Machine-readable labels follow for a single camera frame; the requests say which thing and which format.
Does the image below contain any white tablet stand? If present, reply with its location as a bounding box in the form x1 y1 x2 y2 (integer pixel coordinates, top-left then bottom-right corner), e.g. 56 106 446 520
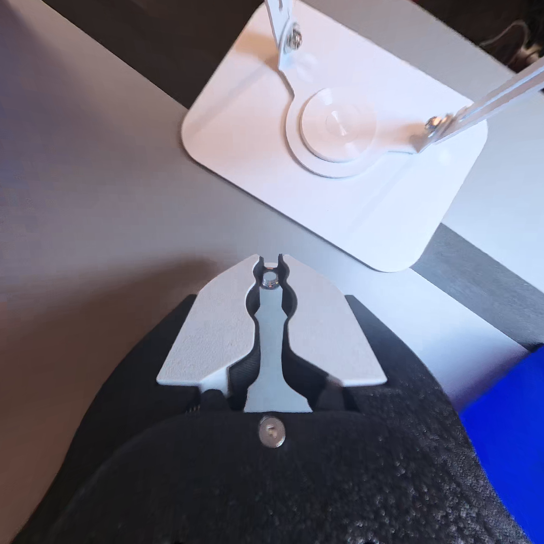
180 0 544 274

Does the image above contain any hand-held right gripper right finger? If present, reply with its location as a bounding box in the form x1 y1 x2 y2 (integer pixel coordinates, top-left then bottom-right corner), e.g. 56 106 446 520
278 254 389 402

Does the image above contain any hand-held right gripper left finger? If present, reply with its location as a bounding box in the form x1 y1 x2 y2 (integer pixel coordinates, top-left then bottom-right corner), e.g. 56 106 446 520
158 254 271 400

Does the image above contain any blue plastic bin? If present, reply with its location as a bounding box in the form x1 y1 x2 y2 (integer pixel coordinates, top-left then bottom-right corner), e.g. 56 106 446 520
459 345 544 544

